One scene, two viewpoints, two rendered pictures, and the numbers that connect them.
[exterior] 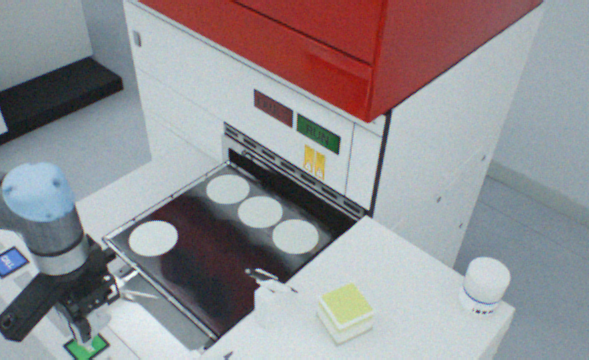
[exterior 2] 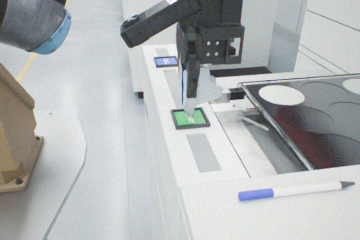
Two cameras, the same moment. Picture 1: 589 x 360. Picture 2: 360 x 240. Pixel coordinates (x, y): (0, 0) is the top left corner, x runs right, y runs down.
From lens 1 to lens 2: 0.62 m
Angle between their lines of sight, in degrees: 35
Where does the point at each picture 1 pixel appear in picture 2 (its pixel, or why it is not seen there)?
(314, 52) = not seen: outside the picture
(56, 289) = not seen: outside the picture
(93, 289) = (217, 27)
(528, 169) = not seen: outside the picture
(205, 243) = (331, 111)
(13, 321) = (134, 20)
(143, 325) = (246, 145)
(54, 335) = (169, 104)
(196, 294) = (310, 140)
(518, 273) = not seen: outside the picture
